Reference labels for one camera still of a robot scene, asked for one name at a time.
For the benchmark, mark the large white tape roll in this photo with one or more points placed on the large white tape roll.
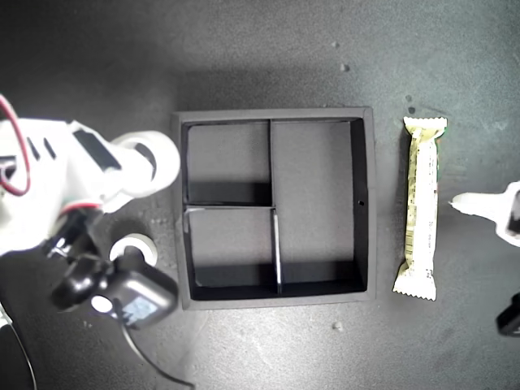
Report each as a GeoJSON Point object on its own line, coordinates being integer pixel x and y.
{"type": "Point", "coordinates": [168, 170]}

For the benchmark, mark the white tape roll green core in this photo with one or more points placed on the white tape roll green core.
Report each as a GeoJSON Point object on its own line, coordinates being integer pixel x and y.
{"type": "Point", "coordinates": [150, 245]}

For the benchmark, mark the snack bar in printed wrapper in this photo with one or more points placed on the snack bar in printed wrapper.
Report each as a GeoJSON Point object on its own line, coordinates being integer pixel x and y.
{"type": "Point", "coordinates": [422, 203]}

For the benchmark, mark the black tray with wells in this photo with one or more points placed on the black tray with wells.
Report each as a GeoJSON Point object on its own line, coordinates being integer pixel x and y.
{"type": "Point", "coordinates": [313, 183]}

